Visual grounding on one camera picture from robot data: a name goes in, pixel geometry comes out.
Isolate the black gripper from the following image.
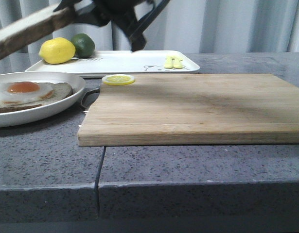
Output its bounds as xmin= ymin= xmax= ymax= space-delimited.
xmin=53 ymin=0 xmax=169 ymax=52

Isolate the white bread slice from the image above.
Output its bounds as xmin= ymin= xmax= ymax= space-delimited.
xmin=0 ymin=4 xmax=76 ymax=60

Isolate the white round plate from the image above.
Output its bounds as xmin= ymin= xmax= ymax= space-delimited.
xmin=0 ymin=71 xmax=86 ymax=128

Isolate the white bear print tray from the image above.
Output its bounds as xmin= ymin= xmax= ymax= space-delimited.
xmin=26 ymin=50 xmax=200 ymax=78

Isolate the bottom bread slice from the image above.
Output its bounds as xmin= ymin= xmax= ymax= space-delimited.
xmin=0 ymin=83 xmax=73 ymax=114

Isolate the green lime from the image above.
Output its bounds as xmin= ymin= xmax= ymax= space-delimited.
xmin=71 ymin=33 xmax=95 ymax=58

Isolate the yellow lemon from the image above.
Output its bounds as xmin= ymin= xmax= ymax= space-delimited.
xmin=38 ymin=37 xmax=76 ymax=65

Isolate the lemon slice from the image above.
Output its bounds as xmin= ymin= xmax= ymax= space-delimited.
xmin=102 ymin=74 xmax=135 ymax=86

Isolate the yellow plastic fork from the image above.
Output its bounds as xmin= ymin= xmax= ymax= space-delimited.
xmin=164 ymin=55 xmax=173 ymax=69

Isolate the fried egg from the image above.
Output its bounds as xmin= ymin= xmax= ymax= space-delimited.
xmin=0 ymin=81 xmax=53 ymax=106

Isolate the yellow plastic knife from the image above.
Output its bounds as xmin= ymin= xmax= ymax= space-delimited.
xmin=171 ymin=55 xmax=183 ymax=69

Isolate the grey pleated curtain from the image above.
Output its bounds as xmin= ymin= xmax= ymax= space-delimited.
xmin=0 ymin=0 xmax=299 ymax=76

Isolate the wooden cutting board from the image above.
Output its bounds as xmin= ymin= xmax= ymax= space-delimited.
xmin=77 ymin=74 xmax=299 ymax=147

